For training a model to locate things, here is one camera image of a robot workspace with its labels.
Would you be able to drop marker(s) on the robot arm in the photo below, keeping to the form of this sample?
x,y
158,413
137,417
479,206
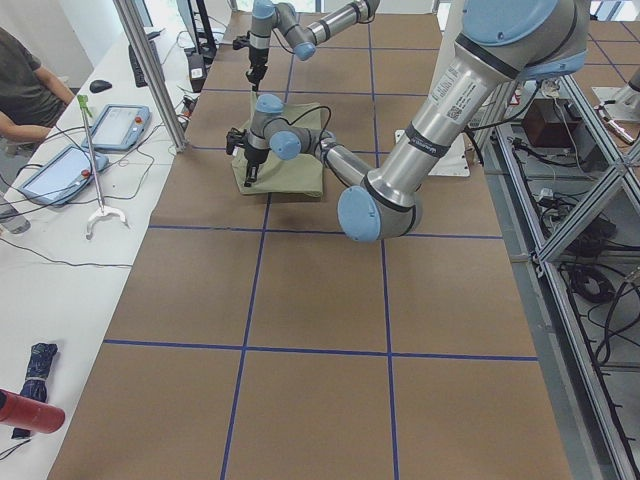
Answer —
x,y
267,16
499,41

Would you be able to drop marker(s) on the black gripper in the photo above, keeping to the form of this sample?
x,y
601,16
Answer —
x,y
258,57
254,157

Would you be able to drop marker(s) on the seated person in grey shirt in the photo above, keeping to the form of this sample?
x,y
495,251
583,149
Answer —
x,y
32,97

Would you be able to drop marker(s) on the aluminium side frame rail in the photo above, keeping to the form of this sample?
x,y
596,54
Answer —
x,y
572,217

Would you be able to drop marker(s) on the black computer mouse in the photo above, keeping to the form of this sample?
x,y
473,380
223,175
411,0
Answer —
x,y
98,85

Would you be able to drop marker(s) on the reacher grabber stick tool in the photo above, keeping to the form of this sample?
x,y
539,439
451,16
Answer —
x,y
103,211

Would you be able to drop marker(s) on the olive green long-sleeve shirt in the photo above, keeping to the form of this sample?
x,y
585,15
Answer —
x,y
301,175

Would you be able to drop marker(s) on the black keyboard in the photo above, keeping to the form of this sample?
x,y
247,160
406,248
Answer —
x,y
138,74

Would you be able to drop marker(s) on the blue teach pendant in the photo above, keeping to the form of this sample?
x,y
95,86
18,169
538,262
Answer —
x,y
119,127
60,179

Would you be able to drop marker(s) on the near blue teach pendant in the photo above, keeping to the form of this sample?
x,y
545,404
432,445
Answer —
x,y
60,179

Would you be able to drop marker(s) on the dark brown box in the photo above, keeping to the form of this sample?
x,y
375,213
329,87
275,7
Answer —
x,y
547,122

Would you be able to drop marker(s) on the red object at corner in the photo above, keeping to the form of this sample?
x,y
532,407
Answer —
x,y
29,414

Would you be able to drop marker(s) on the black power adapter with label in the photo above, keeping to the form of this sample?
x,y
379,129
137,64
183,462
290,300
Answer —
x,y
196,71

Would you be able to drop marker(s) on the aluminium frame post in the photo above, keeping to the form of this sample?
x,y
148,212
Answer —
x,y
135,33

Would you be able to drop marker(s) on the far blue teach pendant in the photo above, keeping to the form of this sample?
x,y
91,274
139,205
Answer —
x,y
119,127

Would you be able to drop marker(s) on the folded dark blue umbrella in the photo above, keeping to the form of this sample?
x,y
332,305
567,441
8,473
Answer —
x,y
37,372

